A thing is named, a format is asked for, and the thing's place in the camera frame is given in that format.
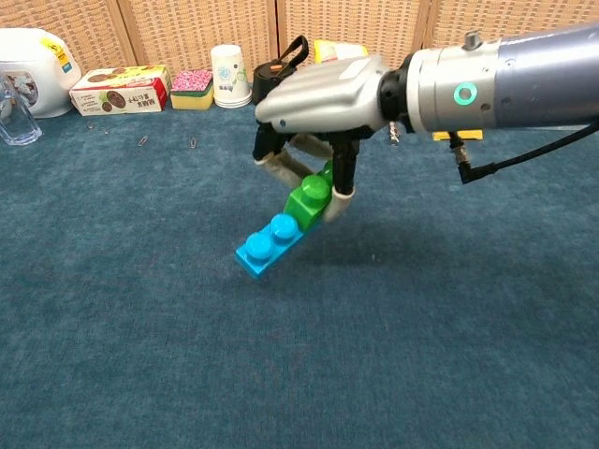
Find green toy brick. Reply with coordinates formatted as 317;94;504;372
283;158;336;232

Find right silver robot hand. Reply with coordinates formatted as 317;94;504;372
252;54;392;225

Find woven folding screen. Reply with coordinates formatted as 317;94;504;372
0;0;599;81

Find clear plastic bottle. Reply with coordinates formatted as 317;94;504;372
0;74;43;147

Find white plastic jug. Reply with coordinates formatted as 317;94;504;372
0;27;81;119

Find pink and yellow sponge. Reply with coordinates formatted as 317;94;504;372
169;68;215;111

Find red yellow snack bag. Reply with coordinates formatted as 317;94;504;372
313;39;369;65

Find blue toy brick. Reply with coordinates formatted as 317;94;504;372
235;212;324;282

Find white paper cup stack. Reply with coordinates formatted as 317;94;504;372
210;44;254;109

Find yellow tray with holes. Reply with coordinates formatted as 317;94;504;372
431;129;484;141

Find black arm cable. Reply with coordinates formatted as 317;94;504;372
446;123;599;185

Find cookie box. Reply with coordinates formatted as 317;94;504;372
68;64;173;117

